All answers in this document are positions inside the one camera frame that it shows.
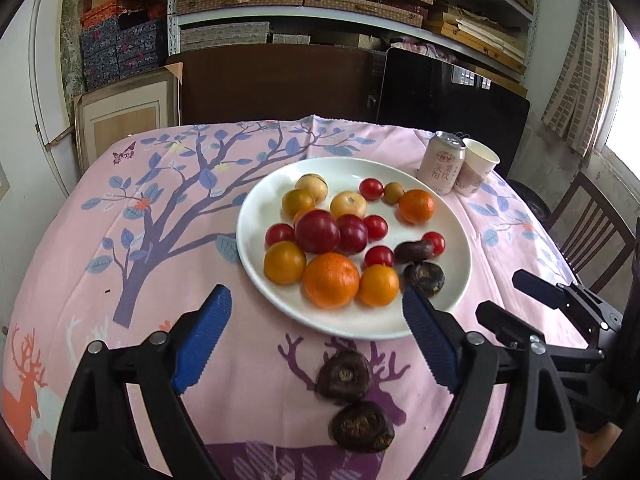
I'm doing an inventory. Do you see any white paper cup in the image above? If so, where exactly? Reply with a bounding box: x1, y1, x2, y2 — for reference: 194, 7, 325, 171
454, 138, 501, 197

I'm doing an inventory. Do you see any white door panel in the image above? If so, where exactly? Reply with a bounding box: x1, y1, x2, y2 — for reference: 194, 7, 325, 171
30, 0, 81, 196

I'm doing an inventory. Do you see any black board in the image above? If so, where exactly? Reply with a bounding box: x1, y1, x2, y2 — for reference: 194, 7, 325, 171
377, 47, 531, 176

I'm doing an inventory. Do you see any pink deer print tablecloth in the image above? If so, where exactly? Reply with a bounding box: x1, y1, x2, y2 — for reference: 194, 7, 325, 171
0, 115, 591, 480

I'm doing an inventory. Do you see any brick pattern sheet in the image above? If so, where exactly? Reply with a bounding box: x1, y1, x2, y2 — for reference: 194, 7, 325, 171
542, 0, 618, 156

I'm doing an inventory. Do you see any pink drink can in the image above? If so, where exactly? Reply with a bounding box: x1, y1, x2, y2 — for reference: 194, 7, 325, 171
417, 131, 467, 195

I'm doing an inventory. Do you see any pale yellow round fruit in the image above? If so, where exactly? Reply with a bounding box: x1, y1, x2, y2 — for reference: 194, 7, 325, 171
294, 173, 329, 201
330, 190, 367, 218

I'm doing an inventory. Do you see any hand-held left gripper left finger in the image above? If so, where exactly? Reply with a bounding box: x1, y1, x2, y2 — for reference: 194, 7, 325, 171
52, 284, 233, 480

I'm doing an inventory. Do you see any deep orange tangerine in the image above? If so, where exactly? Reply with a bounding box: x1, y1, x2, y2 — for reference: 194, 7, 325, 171
398, 189, 436, 225
303, 252, 361, 309

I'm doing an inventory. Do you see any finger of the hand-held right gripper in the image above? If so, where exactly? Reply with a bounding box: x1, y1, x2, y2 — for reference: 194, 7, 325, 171
475, 301, 551, 356
512, 269, 601, 321

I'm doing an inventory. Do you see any person's right hand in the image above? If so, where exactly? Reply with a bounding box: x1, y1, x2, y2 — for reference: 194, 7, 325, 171
580, 424, 621, 468

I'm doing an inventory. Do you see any white oval plate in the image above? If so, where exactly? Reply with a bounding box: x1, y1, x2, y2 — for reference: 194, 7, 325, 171
236, 156, 472, 341

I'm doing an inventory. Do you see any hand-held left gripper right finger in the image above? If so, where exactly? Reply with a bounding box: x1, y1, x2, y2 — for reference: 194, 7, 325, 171
402, 286, 583, 480

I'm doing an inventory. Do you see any wooden picture frame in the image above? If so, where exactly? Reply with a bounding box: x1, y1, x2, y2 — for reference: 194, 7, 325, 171
74, 67, 181, 171

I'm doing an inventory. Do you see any brown board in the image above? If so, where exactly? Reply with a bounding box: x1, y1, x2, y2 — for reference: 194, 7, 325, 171
167, 45, 388, 126

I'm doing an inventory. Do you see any dark wooden chair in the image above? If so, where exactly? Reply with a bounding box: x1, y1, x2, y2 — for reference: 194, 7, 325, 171
547, 170, 640, 291

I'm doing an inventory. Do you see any dark red plum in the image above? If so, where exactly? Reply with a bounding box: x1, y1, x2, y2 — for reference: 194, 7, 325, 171
294, 209, 341, 254
336, 214, 369, 255

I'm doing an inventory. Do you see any stack of blue patterned boxes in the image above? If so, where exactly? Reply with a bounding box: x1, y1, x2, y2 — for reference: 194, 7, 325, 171
80, 20, 168, 93

